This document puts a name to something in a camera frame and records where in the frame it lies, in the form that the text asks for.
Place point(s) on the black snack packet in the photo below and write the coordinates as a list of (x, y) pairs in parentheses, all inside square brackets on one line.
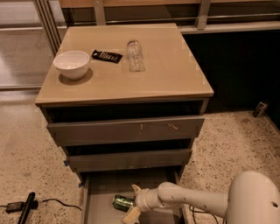
[(107, 56)]

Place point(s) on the white ceramic bowl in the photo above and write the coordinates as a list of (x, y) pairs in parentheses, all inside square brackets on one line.
[(72, 64)]

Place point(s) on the grey middle drawer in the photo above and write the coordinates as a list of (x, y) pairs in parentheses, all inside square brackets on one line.
[(129, 160)]

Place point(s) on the black bar device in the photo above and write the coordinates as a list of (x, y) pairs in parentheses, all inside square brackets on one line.
[(26, 207)]

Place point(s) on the grey bottom drawer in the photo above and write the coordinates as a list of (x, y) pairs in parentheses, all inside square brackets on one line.
[(102, 187)]

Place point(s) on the clear plastic bottle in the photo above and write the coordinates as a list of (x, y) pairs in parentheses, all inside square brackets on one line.
[(135, 56)]

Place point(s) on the small grey floor device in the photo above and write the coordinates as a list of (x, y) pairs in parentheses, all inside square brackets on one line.
[(259, 110)]

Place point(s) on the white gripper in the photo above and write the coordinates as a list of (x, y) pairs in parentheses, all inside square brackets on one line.
[(143, 200)]

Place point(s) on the green soda can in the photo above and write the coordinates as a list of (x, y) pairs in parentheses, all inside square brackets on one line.
[(122, 203)]

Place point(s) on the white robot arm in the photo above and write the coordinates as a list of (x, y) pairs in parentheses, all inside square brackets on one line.
[(252, 198)]

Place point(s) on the metal railing frame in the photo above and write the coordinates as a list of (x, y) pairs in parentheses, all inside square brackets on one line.
[(190, 16)]

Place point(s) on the grey drawer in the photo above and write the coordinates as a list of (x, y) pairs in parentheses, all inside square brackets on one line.
[(129, 160), (125, 131), (102, 187)]

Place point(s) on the black power adapter with cable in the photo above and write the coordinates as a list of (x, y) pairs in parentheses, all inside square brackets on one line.
[(20, 205)]

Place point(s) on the grey top drawer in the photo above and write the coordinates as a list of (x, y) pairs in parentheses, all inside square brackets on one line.
[(125, 131)]

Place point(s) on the grey drawer cabinet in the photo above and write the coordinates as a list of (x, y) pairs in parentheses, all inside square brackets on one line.
[(172, 84)]

